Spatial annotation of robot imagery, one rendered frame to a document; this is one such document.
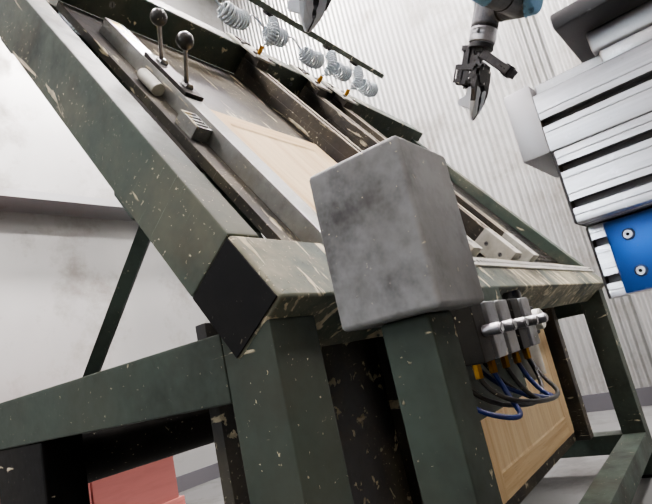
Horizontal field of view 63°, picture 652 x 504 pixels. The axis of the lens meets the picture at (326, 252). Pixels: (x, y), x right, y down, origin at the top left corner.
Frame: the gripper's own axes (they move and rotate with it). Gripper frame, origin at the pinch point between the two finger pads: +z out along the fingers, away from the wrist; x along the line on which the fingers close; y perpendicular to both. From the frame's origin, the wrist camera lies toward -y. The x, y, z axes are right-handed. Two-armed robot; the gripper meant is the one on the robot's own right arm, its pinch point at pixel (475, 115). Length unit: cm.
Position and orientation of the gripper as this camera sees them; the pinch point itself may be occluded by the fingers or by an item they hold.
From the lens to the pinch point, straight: 162.3
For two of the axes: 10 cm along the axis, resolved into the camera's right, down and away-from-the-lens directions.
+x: -6.4, -0.3, -7.7
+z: -1.5, 9.8, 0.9
